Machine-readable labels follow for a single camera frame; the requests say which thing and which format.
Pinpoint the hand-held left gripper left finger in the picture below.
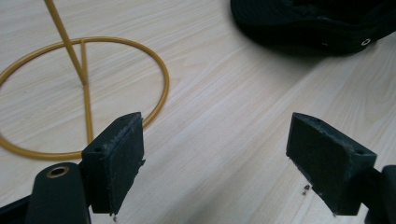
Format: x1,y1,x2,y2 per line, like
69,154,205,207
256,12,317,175
81,111,147,217

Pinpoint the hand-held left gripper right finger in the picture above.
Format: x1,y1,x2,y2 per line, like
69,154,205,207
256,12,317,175
286,112,378,217

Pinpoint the black hat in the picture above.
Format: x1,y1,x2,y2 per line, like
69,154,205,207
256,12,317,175
229,0,396,58

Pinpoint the yellow metal wire stand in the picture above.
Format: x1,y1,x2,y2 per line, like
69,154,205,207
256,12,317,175
0,0,171,161

